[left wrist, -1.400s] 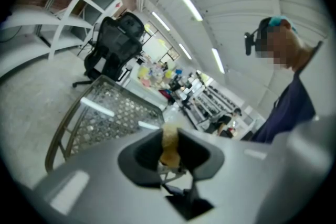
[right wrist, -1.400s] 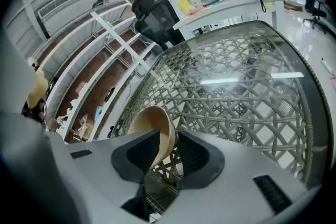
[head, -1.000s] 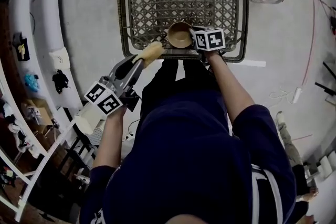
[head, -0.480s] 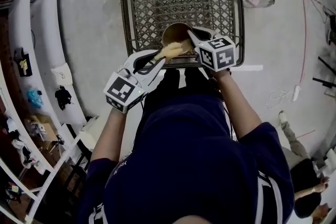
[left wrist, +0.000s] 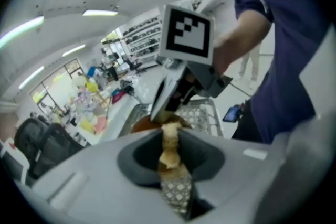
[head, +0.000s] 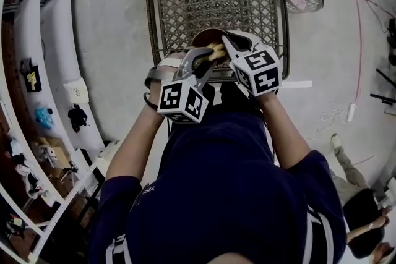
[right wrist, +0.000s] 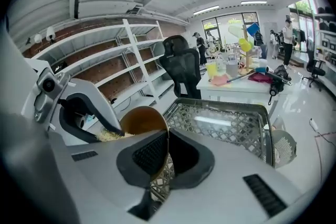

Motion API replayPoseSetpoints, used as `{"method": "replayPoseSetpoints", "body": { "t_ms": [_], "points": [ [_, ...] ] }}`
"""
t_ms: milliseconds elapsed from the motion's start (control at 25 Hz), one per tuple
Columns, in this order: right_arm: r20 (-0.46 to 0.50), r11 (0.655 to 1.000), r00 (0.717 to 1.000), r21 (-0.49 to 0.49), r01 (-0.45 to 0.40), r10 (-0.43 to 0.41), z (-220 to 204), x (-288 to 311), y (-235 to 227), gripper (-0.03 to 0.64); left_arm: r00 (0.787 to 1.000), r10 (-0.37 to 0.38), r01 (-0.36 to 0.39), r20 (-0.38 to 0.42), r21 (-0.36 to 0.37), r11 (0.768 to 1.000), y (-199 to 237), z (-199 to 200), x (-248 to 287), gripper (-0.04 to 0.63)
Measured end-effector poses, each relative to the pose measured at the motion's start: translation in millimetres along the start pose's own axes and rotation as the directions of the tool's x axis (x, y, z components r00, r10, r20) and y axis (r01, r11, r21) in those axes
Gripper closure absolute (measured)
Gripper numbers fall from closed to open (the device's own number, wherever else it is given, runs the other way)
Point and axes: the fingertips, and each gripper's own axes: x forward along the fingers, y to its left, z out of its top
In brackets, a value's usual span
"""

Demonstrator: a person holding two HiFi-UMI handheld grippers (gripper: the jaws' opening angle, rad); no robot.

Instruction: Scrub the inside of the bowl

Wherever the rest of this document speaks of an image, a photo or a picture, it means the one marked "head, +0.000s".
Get black cloth bundle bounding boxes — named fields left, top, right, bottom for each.
left=67, top=104, right=89, bottom=134

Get black dumbbell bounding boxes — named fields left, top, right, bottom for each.
left=63, top=160, right=80, bottom=174

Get red cable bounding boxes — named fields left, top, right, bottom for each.
left=354, top=0, right=396, bottom=104

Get person's navy shirt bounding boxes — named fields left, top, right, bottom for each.
left=88, top=111, right=348, bottom=264

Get black tripod stand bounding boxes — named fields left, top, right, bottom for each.
left=369, top=67, right=396, bottom=106

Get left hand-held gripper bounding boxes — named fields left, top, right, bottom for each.
left=157, top=46, right=217, bottom=124

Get person's left hand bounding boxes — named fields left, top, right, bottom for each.
left=158, top=51, right=187, bottom=81

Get person's black trousers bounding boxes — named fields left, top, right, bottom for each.
left=202, top=82, right=264, bottom=117

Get brown ceramic bowl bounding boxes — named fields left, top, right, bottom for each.
left=191, top=27, right=231, bottom=67

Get black bag with yellow patch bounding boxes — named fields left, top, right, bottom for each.
left=20, top=57, right=43, bottom=93

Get white power strip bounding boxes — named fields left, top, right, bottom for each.
left=346, top=103, right=357, bottom=123

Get black cable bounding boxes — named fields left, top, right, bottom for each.
left=142, top=92, right=159, bottom=111

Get cardboard box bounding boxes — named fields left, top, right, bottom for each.
left=37, top=135, right=72, bottom=171

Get white plastic bin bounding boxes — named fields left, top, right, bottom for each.
left=95, top=140, right=121, bottom=164

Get person's left forearm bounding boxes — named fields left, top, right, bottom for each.
left=105, top=95, right=166, bottom=182

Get white cable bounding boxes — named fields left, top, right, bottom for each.
left=306, top=104, right=350, bottom=142

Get white paper sheet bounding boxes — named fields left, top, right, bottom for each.
left=63, top=77, right=90, bottom=104

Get person's right forearm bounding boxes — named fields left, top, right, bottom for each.
left=258, top=91, right=312, bottom=170

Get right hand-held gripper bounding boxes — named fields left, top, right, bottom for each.
left=221, top=30, right=282, bottom=98

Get blue plastic bag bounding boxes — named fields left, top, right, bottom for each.
left=33, top=106, right=54, bottom=129

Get white shelf rack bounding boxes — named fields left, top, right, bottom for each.
left=0, top=0, right=108, bottom=264

